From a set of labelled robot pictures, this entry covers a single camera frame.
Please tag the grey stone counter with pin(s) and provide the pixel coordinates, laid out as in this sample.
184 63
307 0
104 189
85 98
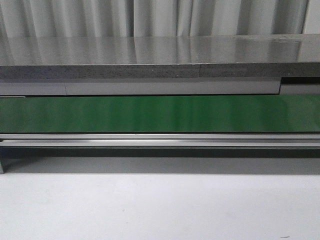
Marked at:
185 65

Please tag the green conveyor belt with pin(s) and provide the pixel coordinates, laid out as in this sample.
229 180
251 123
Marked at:
194 113

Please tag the white curtain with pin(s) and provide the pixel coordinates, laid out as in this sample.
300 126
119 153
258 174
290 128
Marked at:
163 18

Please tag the aluminium conveyor frame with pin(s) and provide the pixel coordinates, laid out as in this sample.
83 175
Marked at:
249 153

